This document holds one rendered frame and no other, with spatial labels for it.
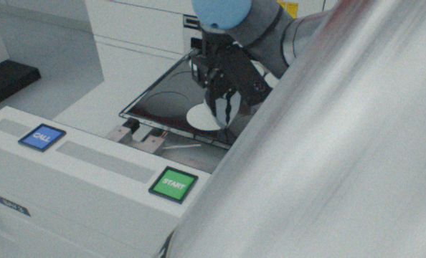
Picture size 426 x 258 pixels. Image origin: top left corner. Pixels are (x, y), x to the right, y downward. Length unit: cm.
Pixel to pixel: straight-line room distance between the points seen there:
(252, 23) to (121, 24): 79
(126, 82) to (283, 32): 66
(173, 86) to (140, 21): 36
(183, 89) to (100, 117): 23
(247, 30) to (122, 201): 30
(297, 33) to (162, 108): 42
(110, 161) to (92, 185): 5
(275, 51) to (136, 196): 28
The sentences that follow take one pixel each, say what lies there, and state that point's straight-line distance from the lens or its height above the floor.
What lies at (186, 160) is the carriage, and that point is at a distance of 68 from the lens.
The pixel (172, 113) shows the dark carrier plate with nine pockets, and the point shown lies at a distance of 77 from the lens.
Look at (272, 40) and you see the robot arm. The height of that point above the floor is 115.
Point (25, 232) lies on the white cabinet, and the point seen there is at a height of 67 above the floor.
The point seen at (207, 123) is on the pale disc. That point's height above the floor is 90.
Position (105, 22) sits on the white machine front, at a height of 90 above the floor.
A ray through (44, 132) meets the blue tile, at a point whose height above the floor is 96.
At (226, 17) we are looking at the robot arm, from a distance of 45.
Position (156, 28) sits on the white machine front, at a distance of 114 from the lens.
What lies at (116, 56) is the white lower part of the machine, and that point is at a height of 78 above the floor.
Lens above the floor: 135
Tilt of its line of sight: 40 degrees down
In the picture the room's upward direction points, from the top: straight up
